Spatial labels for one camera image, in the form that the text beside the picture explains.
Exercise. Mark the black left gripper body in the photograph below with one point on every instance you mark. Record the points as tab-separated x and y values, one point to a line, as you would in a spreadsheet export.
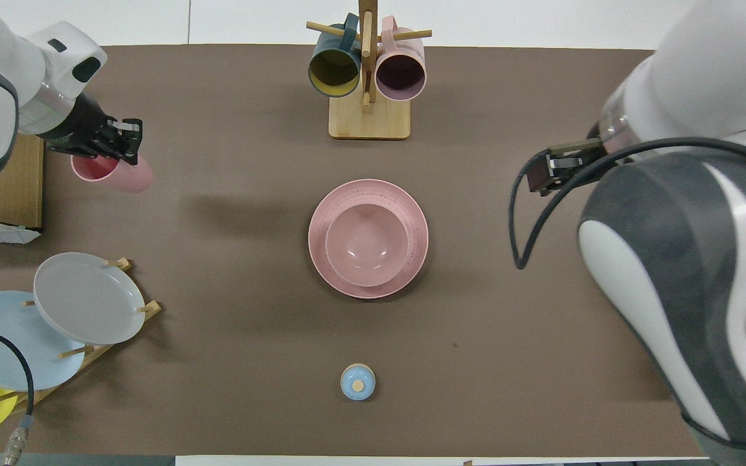
78	126

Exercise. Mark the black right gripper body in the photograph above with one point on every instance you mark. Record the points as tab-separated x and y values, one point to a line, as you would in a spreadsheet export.
574	158

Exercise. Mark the pink cup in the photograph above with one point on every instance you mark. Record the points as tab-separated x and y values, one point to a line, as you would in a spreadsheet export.
133	178

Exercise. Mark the pink bowl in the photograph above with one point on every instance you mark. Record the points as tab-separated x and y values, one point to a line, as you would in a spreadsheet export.
366	246

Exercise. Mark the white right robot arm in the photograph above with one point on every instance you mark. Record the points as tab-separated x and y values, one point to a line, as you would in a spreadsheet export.
671	291

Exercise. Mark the brown table mat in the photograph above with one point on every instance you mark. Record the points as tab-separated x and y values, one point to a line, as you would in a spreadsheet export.
217	194

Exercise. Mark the grey plate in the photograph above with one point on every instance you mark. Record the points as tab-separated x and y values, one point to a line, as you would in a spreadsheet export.
88	298

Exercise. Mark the wooden plate rack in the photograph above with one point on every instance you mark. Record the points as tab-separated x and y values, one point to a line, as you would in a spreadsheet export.
151	309

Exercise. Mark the pink mug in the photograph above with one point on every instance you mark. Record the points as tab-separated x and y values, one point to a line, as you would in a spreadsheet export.
401	74

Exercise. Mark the wooden mug tree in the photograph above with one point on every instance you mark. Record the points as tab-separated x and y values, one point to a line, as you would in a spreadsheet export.
370	123

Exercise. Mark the pink speckled plate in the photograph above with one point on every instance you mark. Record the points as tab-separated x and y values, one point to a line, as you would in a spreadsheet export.
318	243

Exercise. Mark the dark teal mug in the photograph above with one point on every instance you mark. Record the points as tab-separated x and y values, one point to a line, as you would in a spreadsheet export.
334	68

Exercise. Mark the light blue plate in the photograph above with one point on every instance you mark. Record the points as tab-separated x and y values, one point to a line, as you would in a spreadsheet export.
4	343

